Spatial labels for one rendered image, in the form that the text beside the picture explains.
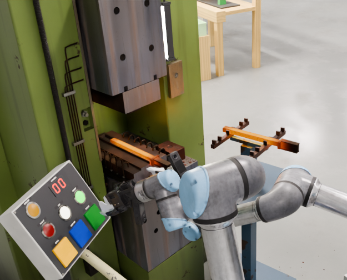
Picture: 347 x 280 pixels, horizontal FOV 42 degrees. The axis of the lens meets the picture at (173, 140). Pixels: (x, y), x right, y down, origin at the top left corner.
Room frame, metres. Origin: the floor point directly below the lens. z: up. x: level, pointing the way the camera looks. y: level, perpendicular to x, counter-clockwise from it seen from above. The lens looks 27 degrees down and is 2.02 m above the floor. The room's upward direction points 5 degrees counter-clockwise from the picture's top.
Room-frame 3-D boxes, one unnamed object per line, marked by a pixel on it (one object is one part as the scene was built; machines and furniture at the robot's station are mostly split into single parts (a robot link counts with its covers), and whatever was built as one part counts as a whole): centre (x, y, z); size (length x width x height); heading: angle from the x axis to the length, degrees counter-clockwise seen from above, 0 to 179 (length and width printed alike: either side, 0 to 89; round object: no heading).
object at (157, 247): (1.99, 0.22, 0.69); 0.56 x 0.38 x 0.45; 42
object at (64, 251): (1.22, 0.40, 1.01); 0.07 x 0.05 x 0.07; 157
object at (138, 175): (1.95, 0.25, 0.96); 0.42 x 0.20 x 0.09; 42
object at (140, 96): (1.95, 0.25, 1.32); 0.42 x 0.20 x 0.10; 42
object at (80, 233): (1.31, 0.36, 1.01); 0.07 x 0.05 x 0.07; 157
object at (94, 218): (1.40, 0.32, 1.01); 0.07 x 0.05 x 0.07; 157
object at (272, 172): (1.97, -0.37, 0.73); 0.40 x 0.30 x 0.02; 138
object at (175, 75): (2.10, -0.04, 1.27); 0.09 x 0.02 x 0.17; 132
